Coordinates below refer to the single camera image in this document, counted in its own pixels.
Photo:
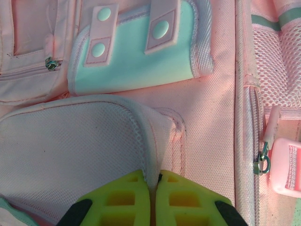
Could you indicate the pink student backpack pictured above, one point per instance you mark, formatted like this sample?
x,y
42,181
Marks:
x,y
200,106

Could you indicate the yellow-green left gripper right finger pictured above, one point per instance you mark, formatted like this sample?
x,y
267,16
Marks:
x,y
188,204

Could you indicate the yellow-green left gripper left finger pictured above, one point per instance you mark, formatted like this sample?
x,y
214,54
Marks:
x,y
117,202

